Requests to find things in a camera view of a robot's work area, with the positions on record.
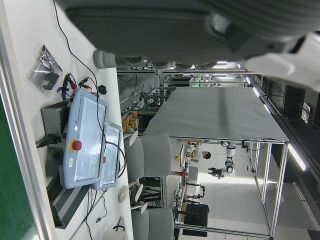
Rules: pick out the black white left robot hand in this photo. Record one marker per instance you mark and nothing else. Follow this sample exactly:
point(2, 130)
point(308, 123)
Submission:
point(162, 30)

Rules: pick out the dark grey metal box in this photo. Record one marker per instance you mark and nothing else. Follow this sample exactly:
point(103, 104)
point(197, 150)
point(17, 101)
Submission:
point(53, 117)

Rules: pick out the black finned metal box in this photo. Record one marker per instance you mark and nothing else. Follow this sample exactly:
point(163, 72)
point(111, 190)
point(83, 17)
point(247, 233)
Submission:
point(67, 202)

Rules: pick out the grey bottle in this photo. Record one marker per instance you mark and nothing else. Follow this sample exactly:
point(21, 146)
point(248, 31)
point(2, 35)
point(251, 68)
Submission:
point(102, 58)

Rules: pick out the small black block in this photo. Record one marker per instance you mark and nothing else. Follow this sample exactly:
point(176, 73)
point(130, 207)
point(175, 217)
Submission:
point(102, 89)

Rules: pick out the red alligator clip lead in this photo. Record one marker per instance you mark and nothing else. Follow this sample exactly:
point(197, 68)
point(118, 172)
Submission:
point(70, 81)
point(86, 82)

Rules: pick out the grey canopy sheet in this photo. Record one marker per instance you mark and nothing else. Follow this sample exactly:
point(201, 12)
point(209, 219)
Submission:
point(215, 115)

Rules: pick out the grey office chair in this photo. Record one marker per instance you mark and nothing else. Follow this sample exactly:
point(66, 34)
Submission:
point(155, 155)
point(160, 225)

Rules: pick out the clear bag with parts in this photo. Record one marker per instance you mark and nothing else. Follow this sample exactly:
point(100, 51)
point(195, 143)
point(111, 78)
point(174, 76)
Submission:
point(41, 67)

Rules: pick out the person in white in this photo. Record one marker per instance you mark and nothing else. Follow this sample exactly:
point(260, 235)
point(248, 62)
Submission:
point(206, 155)

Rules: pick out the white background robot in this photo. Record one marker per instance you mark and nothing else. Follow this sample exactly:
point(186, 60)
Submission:
point(230, 160)

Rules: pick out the grey-blue teach pendant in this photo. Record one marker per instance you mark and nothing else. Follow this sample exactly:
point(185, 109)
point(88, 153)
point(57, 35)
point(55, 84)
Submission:
point(111, 170)
point(82, 155)

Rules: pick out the white computer mouse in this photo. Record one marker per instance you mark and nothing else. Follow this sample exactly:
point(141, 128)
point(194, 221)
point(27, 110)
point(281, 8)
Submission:
point(123, 193)

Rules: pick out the black cabinet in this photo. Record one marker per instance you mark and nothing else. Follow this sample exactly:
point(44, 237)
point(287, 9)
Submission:
point(197, 215)

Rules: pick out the white keyboard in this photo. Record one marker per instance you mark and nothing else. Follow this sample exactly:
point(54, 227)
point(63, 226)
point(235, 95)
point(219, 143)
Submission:
point(121, 222)

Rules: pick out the green belt conveyor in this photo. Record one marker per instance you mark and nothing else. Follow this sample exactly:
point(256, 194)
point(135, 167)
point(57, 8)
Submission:
point(12, 175)

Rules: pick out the white mug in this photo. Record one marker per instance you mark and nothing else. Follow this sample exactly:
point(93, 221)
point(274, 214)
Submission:
point(115, 236)

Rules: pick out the aluminium frame cage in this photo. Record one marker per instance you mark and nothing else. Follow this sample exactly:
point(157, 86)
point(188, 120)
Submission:
point(275, 187)

